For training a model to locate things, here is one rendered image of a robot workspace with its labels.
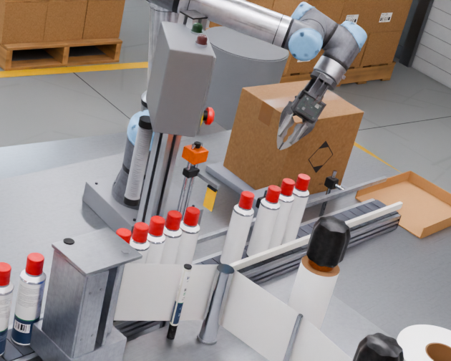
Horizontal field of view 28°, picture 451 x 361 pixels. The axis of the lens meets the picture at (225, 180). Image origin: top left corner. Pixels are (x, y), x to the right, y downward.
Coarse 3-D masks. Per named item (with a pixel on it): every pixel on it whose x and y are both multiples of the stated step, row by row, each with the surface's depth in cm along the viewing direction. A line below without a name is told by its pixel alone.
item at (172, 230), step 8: (168, 216) 200; (176, 216) 200; (168, 224) 201; (176, 224) 201; (168, 232) 201; (176, 232) 202; (168, 240) 202; (176, 240) 202; (168, 248) 202; (176, 248) 204; (168, 256) 204; (176, 256) 206
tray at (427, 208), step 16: (400, 176) 301; (416, 176) 304; (368, 192) 290; (384, 192) 294; (400, 192) 297; (416, 192) 300; (432, 192) 300; (448, 192) 296; (400, 208) 286; (416, 208) 289; (432, 208) 291; (448, 208) 294; (400, 224) 276; (416, 224) 279; (432, 224) 273; (448, 224) 282
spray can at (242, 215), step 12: (240, 204) 218; (252, 204) 218; (240, 216) 217; (252, 216) 219; (228, 228) 221; (240, 228) 219; (228, 240) 221; (240, 240) 221; (228, 252) 222; (240, 252) 223
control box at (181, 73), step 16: (160, 32) 192; (176, 32) 189; (160, 48) 190; (176, 48) 181; (192, 48) 183; (208, 48) 185; (160, 64) 188; (176, 64) 182; (192, 64) 182; (208, 64) 183; (160, 80) 186; (176, 80) 183; (192, 80) 184; (208, 80) 185; (160, 96) 185; (176, 96) 185; (192, 96) 186; (160, 112) 186; (176, 112) 187; (192, 112) 188; (160, 128) 188; (176, 128) 189; (192, 128) 189
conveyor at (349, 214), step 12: (372, 204) 274; (384, 204) 276; (336, 216) 262; (348, 216) 263; (384, 216) 269; (300, 228) 250; (312, 228) 252; (288, 252) 238; (204, 264) 224; (252, 264) 229; (12, 348) 181; (24, 348) 182; (0, 360) 177; (12, 360) 178
